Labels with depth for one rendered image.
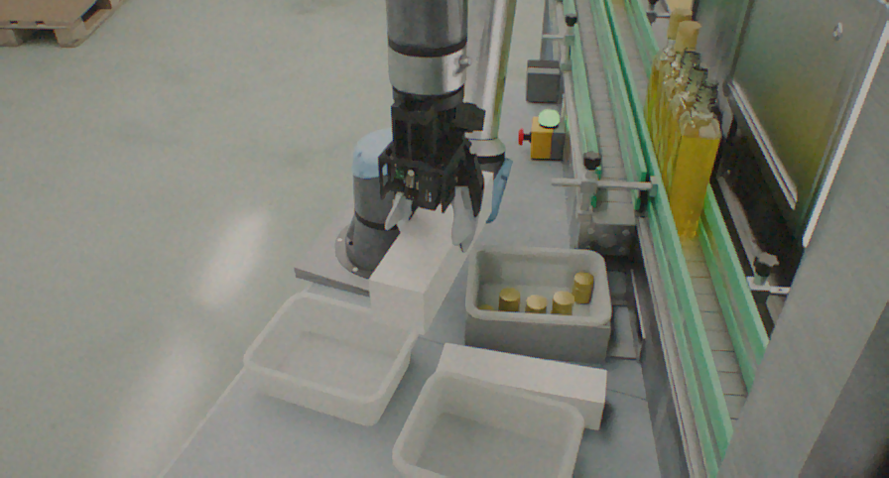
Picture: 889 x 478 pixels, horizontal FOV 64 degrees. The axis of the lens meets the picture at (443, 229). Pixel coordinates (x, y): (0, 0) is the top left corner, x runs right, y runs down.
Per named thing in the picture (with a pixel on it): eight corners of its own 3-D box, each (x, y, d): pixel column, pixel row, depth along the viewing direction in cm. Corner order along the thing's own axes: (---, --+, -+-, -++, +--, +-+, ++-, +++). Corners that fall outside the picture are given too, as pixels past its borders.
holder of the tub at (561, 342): (639, 366, 113) (648, 330, 108) (464, 354, 114) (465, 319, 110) (626, 292, 126) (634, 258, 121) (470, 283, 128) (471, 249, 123)
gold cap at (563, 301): (550, 323, 117) (553, 303, 114) (550, 308, 120) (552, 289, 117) (571, 325, 117) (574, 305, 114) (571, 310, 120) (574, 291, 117)
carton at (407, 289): (371, 320, 78) (368, 279, 74) (447, 202, 96) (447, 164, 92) (424, 335, 76) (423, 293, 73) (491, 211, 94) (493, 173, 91)
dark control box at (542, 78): (557, 104, 182) (560, 73, 177) (525, 102, 183) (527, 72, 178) (555, 89, 189) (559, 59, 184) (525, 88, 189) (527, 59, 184)
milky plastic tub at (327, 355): (380, 447, 102) (376, 408, 97) (244, 403, 108) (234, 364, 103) (425, 361, 115) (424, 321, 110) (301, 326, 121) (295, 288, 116)
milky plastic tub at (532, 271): (605, 362, 113) (613, 322, 107) (463, 353, 114) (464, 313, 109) (596, 288, 126) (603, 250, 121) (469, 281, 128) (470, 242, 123)
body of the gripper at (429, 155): (377, 204, 75) (370, 99, 67) (409, 163, 81) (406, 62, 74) (446, 219, 72) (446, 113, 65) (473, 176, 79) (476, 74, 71)
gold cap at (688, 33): (678, 55, 117) (684, 29, 115) (670, 46, 120) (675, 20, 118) (698, 54, 118) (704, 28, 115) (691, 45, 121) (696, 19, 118)
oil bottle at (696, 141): (695, 238, 117) (725, 122, 104) (660, 236, 118) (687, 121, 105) (689, 218, 122) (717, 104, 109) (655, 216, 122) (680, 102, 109)
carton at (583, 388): (598, 430, 103) (604, 403, 99) (436, 400, 107) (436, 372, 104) (600, 397, 108) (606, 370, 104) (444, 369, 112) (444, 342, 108)
